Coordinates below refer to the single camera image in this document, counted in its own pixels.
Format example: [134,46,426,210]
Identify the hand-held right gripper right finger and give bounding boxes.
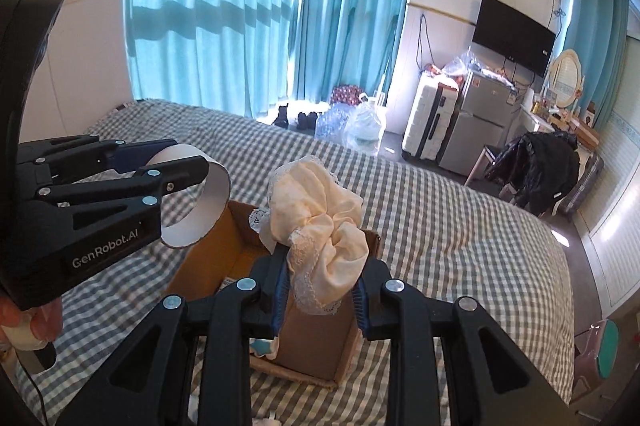
[350,256,583,426]

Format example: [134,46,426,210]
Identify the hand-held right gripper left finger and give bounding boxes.
[55,251,297,426]

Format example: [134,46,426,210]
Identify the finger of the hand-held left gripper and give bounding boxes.
[31,155,211,239]
[17,133,179,187]

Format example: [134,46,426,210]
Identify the white paper tape roll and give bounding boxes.
[145,144,232,250]

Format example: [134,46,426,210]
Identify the brown cardboard box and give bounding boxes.
[164,200,382,390]

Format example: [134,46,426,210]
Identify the cream lace cloth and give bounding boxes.
[248,154,371,318]

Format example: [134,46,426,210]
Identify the person's left hand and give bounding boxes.
[0,292,64,352]

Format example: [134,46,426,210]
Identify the grey checkered bed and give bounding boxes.
[0,98,577,426]

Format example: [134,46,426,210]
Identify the pack of water bottles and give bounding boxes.
[313,103,354,140]

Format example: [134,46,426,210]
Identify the teal window curtain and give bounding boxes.
[121,0,313,119]
[287,0,419,107]

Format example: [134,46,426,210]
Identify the large clear water jug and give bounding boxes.
[344,93,389,155]

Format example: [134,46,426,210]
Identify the red floral bag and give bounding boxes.
[329,84,366,106]

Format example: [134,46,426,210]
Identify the white suitcase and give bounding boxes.
[402,73,461,163]

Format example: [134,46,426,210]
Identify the silver small fridge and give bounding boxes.
[438,70,522,178]

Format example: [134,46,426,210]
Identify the black jacket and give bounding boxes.
[484,130,581,215]

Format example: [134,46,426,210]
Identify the pink and teal stool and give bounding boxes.
[572,318,621,403]

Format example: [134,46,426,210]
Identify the white dressing table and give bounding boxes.
[519,100,557,143]

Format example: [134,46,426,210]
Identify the grey suitcase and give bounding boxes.
[556,153,606,218]

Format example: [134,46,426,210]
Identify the clear plastic bags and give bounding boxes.
[442,45,502,80]

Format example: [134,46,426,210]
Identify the brown wooden box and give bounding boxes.
[569,115,601,148]

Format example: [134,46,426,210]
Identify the oval white vanity mirror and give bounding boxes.
[545,48,585,109]

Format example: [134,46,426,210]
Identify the narrow teal curtain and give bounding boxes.
[562,0,632,74]

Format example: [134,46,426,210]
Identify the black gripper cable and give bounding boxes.
[12,346,52,426]

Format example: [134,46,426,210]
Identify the black wall cable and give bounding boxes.
[415,13,434,72]

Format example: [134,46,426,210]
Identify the black wall television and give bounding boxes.
[472,0,557,77]

